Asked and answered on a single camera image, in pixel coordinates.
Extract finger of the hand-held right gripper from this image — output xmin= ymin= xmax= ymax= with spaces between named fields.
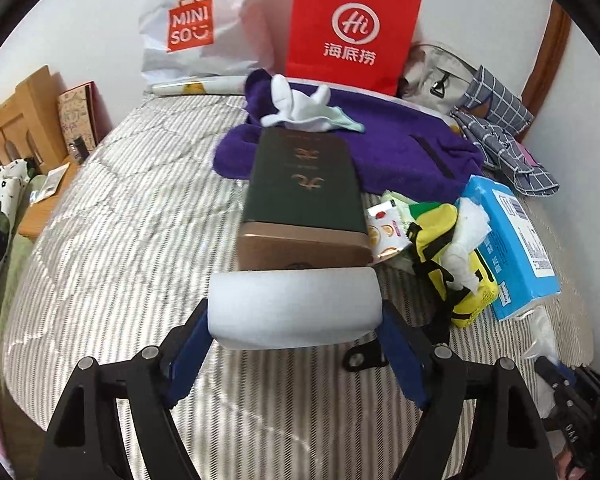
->
xmin=532 ymin=356 xmax=581 ymax=397

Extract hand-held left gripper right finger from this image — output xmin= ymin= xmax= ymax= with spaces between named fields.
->
xmin=380 ymin=300 xmax=557 ymax=480

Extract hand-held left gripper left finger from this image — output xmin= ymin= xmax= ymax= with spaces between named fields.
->
xmin=40 ymin=300 xmax=216 ymax=480

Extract yellow pouch black straps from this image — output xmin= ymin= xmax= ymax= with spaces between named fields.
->
xmin=344 ymin=202 xmax=498 ymax=373

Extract white tissue sheet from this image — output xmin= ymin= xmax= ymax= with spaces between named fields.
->
xmin=505 ymin=305 xmax=563 ymax=418

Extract striped grey bed cover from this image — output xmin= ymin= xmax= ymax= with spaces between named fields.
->
xmin=0 ymin=92 xmax=596 ymax=480

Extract white orange snack packet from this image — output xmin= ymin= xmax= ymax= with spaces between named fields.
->
xmin=365 ymin=200 xmax=416 ymax=266

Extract crumpled white tissue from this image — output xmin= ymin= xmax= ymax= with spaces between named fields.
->
xmin=440 ymin=197 xmax=493 ymax=293

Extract blue tissue pack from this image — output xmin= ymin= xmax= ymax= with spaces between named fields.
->
xmin=462 ymin=175 xmax=562 ymax=322

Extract pale green packet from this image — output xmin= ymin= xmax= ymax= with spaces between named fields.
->
xmin=380 ymin=189 xmax=421 ymax=213

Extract dark green box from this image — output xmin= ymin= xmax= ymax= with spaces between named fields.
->
xmin=236 ymin=127 xmax=373 ymax=272

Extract wooden nightstand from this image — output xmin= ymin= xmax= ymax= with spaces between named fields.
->
xmin=17 ymin=155 xmax=83 ymax=241

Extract purple fleece cloth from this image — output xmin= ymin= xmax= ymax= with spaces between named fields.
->
xmin=215 ymin=69 xmax=485 ymax=206

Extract white paper slip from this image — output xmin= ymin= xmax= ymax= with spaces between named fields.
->
xmin=30 ymin=167 xmax=71 ymax=204

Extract grey checked cloth pink patch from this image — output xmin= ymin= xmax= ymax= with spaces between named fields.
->
xmin=450 ymin=110 xmax=561 ymax=196

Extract black clip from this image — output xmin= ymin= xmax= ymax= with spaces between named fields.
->
xmin=69 ymin=136 xmax=90 ymax=165

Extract spotted white pillow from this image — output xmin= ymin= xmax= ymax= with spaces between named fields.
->
xmin=0 ymin=159 xmax=37 ymax=266

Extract white sock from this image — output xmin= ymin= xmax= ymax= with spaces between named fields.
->
xmin=260 ymin=74 xmax=366 ymax=134

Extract fruit printed white sheet roll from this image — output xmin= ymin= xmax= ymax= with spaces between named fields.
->
xmin=150 ymin=74 xmax=251 ymax=97

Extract patterned brown box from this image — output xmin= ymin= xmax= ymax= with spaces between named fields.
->
xmin=56 ymin=81 xmax=106 ymax=161

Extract wooden headboard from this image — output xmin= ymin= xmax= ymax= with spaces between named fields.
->
xmin=0 ymin=65 xmax=68 ymax=176

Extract beige backpack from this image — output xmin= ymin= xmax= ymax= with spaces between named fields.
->
xmin=399 ymin=44 xmax=481 ymax=111

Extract red paper bag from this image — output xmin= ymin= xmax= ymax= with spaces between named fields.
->
xmin=284 ymin=0 xmax=424 ymax=97

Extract white plastic shopping bag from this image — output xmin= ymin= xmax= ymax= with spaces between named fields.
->
xmin=139 ymin=0 xmax=301 ymax=86

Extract wooden door frame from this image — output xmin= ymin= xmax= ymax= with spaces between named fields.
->
xmin=520 ymin=2 xmax=573 ymax=116

